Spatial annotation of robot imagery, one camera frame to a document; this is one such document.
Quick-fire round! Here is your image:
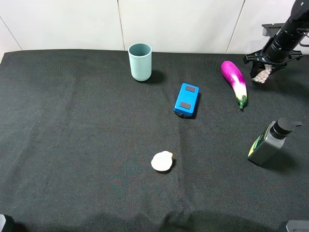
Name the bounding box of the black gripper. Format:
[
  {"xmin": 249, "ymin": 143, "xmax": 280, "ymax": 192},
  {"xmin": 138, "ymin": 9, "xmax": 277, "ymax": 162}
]
[{"xmin": 243, "ymin": 23, "xmax": 309, "ymax": 82}]

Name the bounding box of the white toy duck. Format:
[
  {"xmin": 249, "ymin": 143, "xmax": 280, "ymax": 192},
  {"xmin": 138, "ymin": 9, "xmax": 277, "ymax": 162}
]
[{"xmin": 151, "ymin": 151, "xmax": 173, "ymax": 172}]

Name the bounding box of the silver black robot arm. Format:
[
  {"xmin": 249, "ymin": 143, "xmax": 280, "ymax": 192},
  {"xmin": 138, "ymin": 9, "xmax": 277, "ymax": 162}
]
[{"xmin": 243, "ymin": 0, "xmax": 309, "ymax": 84}]

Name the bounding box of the grey object bottom right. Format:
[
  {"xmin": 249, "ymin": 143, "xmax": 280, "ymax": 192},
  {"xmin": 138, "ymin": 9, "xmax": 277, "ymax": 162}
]
[{"xmin": 286, "ymin": 220, "xmax": 309, "ymax": 232}]

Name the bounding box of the purple toy eggplant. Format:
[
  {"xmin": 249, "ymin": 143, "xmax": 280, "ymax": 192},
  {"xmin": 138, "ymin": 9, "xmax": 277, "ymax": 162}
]
[{"xmin": 221, "ymin": 61, "xmax": 247, "ymax": 110}]

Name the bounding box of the grey pump bottle black cap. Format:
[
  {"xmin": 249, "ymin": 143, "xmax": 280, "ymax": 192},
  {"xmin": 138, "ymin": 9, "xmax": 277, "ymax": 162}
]
[{"xmin": 247, "ymin": 118, "xmax": 302, "ymax": 166}]

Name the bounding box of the blue box with grey pads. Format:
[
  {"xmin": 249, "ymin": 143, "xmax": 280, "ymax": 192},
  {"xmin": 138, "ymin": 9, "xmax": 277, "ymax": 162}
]
[{"xmin": 173, "ymin": 83, "xmax": 199, "ymax": 118}]

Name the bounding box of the light teal cup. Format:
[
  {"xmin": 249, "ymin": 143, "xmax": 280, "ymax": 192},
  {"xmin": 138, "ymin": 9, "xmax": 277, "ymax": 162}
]
[{"xmin": 128, "ymin": 43, "xmax": 152, "ymax": 82}]

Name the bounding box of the black table cloth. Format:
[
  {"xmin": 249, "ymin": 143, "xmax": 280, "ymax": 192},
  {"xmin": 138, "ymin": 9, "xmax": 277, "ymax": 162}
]
[{"xmin": 0, "ymin": 50, "xmax": 309, "ymax": 232}]

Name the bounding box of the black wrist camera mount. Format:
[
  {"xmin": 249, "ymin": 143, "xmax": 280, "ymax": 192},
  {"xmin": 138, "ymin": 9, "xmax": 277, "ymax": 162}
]
[{"xmin": 262, "ymin": 23, "xmax": 284, "ymax": 38}]

